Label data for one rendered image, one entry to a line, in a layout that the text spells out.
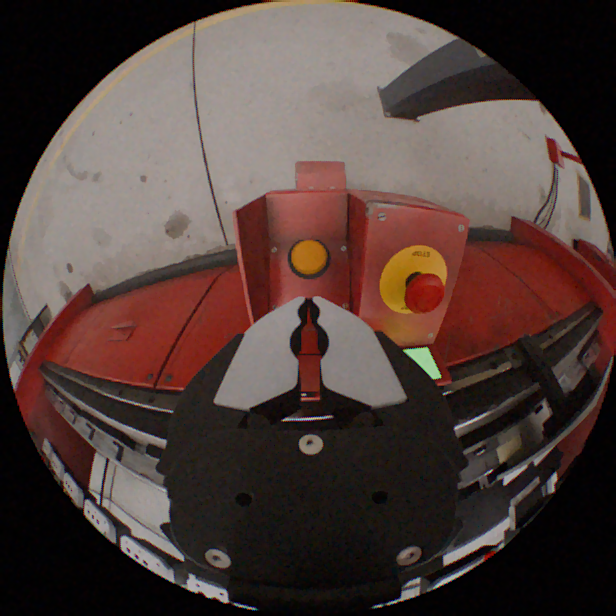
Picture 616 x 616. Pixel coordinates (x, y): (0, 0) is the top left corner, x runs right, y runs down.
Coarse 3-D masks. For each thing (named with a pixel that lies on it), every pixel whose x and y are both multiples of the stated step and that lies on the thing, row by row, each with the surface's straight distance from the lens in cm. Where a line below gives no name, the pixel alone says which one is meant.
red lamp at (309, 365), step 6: (300, 360) 23; (306, 360) 23; (312, 360) 23; (318, 360) 23; (300, 366) 22; (306, 366) 22; (312, 366) 22; (318, 366) 22; (300, 372) 22; (306, 372) 22; (312, 372) 22; (318, 372) 22; (300, 378) 21; (306, 378) 21; (312, 378) 21; (318, 378) 21; (306, 384) 21; (312, 384) 21; (318, 384) 21; (306, 390) 21; (312, 390) 21; (318, 390) 21
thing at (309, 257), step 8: (304, 240) 24; (312, 240) 24; (296, 248) 24; (304, 248) 24; (312, 248) 24; (320, 248) 24; (296, 256) 24; (304, 256) 24; (312, 256) 24; (320, 256) 24; (296, 264) 24; (304, 264) 24; (312, 264) 24; (320, 264) 24; (304, 272) 24; (312, 272) 24
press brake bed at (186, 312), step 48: (480, 240) 130; (144, 288) 119; (192, 288) 76; (240, 288) 62; (480, 288) 61; (528, 288) 76; (576, 288) 116; (96, 336) 97; (144, 336) 65; (192, 336) 52; (480, 336) 45; (96, 384) 68; (144, 384) 50; (480, 384) 38
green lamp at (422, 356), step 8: (408, 352) 26; (416, 352) 26; (424, 352) 26; (416, 360) 25; (424, 360) 25; (432, 360) 26; (424, 368) 25; (432, 368) 25; (432, 376) 24; (440, 376) 25
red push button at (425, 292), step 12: (408, 276) 21; (420, 276) 18; (432, 276) 19; (408, 288) 18; (420, 288) 18; (432, 288) 19; (444, 288) 20; (408, 300) 19; (420, 300) 19; (432, 300) 19; (420, 312) 20
